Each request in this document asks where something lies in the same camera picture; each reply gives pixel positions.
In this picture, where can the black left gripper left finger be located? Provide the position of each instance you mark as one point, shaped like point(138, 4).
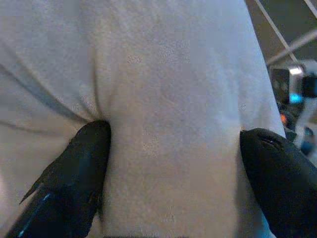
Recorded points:
point(74, 173)

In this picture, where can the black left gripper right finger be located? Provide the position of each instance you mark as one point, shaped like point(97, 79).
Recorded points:
point(280, 178)

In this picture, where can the grey pillow with lettering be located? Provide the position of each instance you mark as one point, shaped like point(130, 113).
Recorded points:
point(161, 86)

